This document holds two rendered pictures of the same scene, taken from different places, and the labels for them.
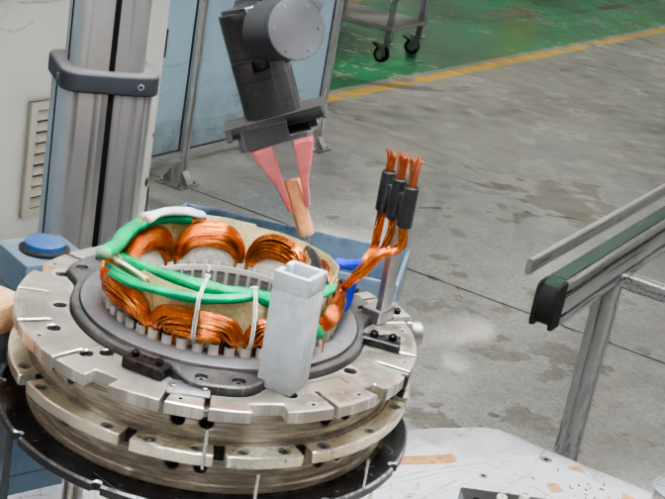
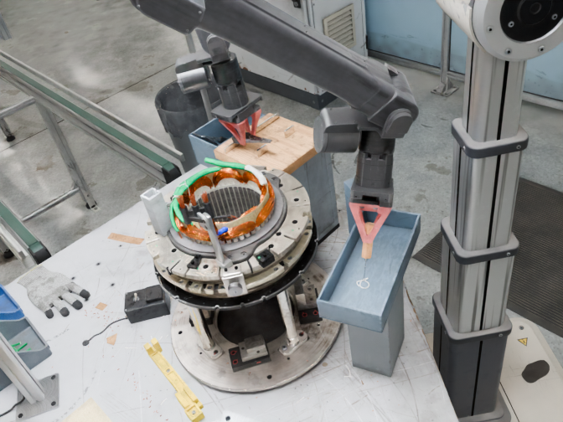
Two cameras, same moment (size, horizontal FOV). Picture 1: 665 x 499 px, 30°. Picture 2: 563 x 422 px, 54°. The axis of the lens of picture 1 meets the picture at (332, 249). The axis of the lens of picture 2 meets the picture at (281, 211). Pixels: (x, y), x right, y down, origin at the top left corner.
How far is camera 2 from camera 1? 152 cm
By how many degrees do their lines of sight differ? 96
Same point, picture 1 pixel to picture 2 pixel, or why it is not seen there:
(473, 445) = not seen: outside the picture
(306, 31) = (319, 138)
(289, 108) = (358, 182)
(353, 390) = (157, 249)
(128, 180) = (463, 195)
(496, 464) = not seen: outside the picture
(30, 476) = not seen: hidden behind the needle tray
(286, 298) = (149, 198)
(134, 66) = (472, 136)
